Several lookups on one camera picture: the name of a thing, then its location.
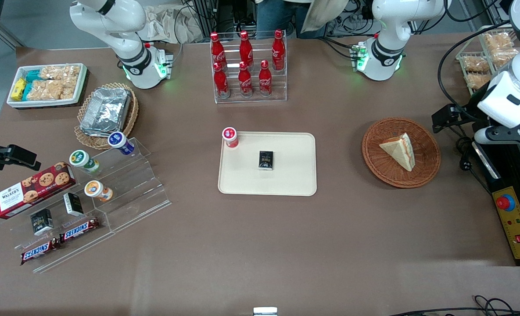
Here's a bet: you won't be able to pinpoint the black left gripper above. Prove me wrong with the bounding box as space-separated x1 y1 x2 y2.
432 86 491 133

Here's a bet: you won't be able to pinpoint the triangle sandwich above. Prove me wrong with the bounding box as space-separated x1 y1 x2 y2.
379 133 416 172

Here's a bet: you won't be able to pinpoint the light oval wicker basket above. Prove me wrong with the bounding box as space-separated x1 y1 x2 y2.
74 82 139 151

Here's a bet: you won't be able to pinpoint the brown round wicker basket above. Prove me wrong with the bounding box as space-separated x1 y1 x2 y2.
362 117 441 189

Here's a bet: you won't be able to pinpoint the cream plastic tray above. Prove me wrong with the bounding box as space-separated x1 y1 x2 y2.
218 132 318 197

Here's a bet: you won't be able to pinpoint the red Walkers cookie box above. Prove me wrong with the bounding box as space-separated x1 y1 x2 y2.
0 162 77 219

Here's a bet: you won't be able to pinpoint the clear bag of crackers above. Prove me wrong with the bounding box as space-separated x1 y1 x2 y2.
39 65 81 84
466 72 491 90
462 55 491 73
490 47 520 66
483 33 514 50
26 79 77 101

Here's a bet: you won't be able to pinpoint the green lid yogurt bottle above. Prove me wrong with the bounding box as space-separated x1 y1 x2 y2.
69 150 100 173

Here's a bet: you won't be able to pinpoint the yellow snack pack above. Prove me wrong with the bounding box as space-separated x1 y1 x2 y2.
11 78 27 100

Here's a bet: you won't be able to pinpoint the teal snack pack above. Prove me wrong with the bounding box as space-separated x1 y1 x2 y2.
23 70 42 100

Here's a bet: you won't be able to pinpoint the orange lid yogurt bottle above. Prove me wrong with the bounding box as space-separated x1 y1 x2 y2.
84 180 114 202

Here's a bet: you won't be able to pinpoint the Snickers chocolate bar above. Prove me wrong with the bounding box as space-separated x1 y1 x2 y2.
59 218 100 243
20 238 61 266

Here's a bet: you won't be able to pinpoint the white rectangular snack bin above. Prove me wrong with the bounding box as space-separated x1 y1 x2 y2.
6 63 88 109

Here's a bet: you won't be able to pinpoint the stack of foil trays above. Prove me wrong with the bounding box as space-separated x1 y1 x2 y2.
79 87 132 137

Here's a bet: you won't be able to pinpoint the blue lid yogurt bottle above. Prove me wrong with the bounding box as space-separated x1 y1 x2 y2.
108 131 136 155

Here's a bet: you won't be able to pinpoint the clear acrylic stepped shelf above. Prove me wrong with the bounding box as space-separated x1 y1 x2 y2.
0 137 172 273

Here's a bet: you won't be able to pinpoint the yellow black emergency stop box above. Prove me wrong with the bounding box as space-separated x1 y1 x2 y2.
491 186 520 266

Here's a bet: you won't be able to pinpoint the red cola bottle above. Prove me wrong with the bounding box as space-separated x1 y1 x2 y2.
240 30 254 66
213 62 230 99
238 61 254 97
272 29 286 72
258 60 273 97
210 32 226 67

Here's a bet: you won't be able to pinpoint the clear acrylic bottle rack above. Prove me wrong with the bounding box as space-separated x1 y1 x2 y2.
210 31 287 104

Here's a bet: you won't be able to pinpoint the person in blue jeans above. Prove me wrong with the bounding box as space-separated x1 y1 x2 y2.
255 0 326 39

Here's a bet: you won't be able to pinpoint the crumpled beige paper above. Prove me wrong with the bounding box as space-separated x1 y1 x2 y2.
139 5 204 43

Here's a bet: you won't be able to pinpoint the red lid yogurt bottle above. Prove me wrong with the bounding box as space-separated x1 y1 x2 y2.
222 127 239 150

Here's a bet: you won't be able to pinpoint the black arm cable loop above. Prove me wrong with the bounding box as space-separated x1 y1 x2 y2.
438 20 515 110

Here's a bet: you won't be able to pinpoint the black cable with plug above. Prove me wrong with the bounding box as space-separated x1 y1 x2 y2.
455 127 492 194

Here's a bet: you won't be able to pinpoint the white wire basket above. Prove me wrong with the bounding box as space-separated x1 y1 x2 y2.
456 24 520 95

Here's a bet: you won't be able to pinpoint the black metal frame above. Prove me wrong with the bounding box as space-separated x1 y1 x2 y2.
470 140 520 194

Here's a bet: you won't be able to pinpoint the black cable bundle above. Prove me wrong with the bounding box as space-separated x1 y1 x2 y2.
319 11 377 60

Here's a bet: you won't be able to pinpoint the black floor cables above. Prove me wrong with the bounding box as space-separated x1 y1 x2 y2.
389 295 520 316

